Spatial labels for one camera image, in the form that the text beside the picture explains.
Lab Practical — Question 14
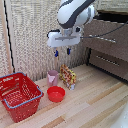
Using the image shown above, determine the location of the brown drawer cabinet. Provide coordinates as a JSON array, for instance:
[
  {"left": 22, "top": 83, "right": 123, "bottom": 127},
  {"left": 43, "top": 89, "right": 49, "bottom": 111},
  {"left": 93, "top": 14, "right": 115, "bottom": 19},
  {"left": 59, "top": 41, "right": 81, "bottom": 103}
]
[{"left": 81, "top": 9, "right": 128, "bottom": 83}]

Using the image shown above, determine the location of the red shopping basket, blue rim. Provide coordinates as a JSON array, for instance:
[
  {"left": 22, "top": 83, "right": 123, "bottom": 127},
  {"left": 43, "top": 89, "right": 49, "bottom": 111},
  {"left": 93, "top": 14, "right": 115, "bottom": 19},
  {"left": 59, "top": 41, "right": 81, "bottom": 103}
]
[{"left": 0, "top": 71, "right": 45, "bottom": 124}]

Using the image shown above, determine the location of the pink cup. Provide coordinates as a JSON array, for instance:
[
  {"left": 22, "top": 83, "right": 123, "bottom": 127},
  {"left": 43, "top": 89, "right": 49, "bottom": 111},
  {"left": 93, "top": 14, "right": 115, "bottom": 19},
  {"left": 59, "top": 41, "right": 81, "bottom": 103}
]
[{"left": 46, "top": 69, "right": 60, "bottom": 88}]

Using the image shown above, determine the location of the silver drawer handle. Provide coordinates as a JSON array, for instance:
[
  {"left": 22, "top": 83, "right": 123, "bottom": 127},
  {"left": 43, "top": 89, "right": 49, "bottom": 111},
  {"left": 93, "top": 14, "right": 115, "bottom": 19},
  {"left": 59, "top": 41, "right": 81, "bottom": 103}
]
[
  {"left": 91, "top": 33, "right": 117, "bottom": 44},
  {"left": 95, "top": 55, "right": 120, "bottom": 67}
]

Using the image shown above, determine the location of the red bowl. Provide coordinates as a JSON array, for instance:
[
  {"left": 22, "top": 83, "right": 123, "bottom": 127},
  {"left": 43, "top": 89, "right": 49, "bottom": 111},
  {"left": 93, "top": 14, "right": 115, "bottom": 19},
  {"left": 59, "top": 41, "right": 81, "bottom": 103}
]
[{"left": 46, "top": 85, "right": 67, "bottom": 103}]

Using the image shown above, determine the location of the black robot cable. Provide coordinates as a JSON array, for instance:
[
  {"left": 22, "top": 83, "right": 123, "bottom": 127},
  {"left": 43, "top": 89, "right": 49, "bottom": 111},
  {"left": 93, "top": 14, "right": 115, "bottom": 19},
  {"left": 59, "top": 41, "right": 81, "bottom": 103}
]
[{"left": 80, "top": 20, "right": 128, "bottom": 40}]

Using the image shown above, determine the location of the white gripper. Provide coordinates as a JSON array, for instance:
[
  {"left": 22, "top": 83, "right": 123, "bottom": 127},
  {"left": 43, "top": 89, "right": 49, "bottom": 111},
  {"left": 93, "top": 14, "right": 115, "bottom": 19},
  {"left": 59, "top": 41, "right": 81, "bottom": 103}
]
[{"left": 46, "top": 27, "right": 83, "bottom": 59}]

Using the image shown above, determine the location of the cereal snack bar box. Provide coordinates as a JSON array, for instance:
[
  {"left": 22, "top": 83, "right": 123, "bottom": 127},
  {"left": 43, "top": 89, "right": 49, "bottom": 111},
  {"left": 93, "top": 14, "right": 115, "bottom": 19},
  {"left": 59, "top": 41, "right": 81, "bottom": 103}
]
[{"left": 59, "top": 63, "right": 77, "bottom": 91}]

